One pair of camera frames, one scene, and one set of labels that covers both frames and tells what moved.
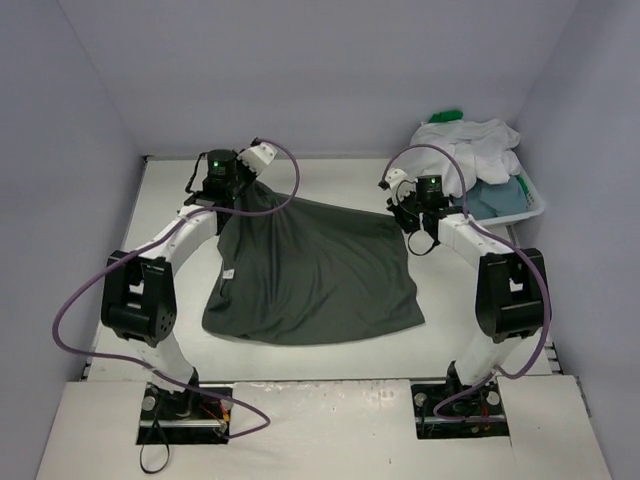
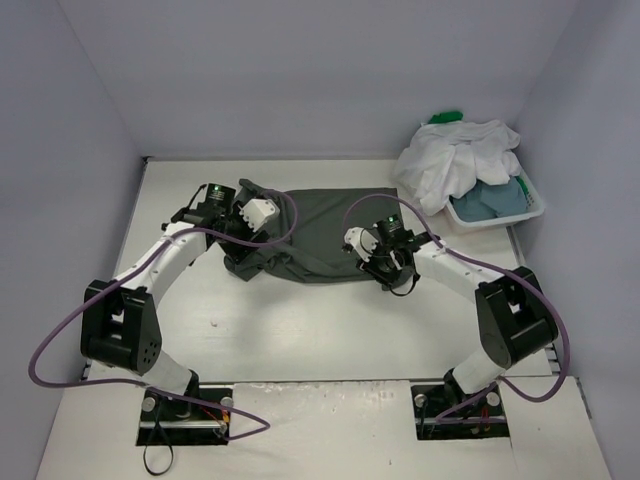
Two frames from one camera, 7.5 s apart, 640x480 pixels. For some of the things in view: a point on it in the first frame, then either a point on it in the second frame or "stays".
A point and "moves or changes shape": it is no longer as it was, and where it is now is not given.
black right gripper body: [406, 211] → [386, 270]
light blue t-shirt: [488, 201] stays
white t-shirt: [484, 150] stays
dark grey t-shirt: [308, 273] moves or changes shape
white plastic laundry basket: [535, 205] stays
